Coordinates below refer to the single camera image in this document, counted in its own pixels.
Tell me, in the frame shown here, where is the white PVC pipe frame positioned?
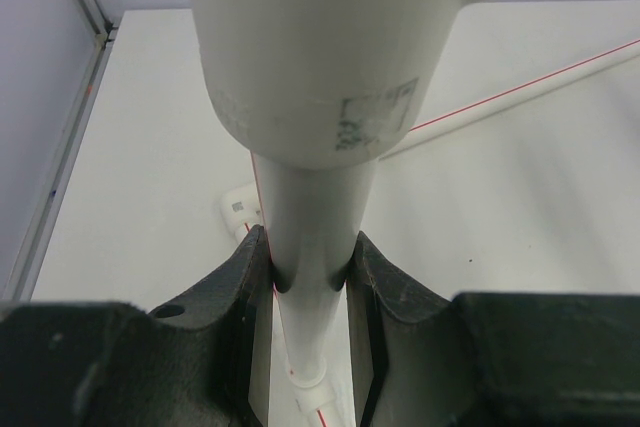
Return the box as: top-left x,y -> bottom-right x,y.
177,0 -> 640,427

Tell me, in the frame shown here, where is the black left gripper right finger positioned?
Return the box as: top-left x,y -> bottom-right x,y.
346,235 -> 639,426

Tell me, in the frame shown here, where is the aluminium frame post left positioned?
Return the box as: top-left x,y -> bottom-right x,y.
1,0 -> 111,300

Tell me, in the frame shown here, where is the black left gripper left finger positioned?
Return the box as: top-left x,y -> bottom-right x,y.
1,226 -> 272,426

